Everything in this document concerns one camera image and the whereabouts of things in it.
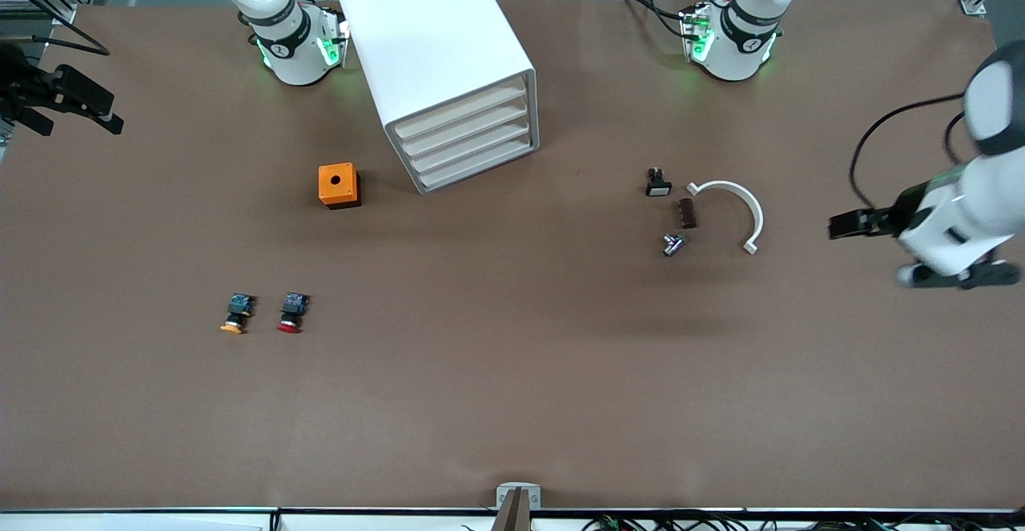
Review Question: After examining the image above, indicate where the yellow mushroom push button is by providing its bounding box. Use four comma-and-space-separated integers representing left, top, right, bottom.
219, 293, 258, 335

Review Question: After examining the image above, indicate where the orange button box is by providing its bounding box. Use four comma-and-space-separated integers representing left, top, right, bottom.
318, 163, 362, 210

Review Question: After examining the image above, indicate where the red mushroom push button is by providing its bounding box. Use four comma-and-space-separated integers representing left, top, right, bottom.
276, 292, 312, 334

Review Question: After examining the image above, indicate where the green lit base connector box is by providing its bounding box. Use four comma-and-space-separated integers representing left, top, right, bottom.
679, 2, 715, 63
319, 6, 351, 69

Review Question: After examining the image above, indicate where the white curved bracket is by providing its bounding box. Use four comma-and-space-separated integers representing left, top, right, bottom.
686, 180, 765, 256

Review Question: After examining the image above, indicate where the grey metal mounting bracket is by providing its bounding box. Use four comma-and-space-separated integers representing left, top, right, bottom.
496, 482, 542, 511

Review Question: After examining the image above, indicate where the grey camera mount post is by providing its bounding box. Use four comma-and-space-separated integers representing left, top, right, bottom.
490, 489, 533, 531

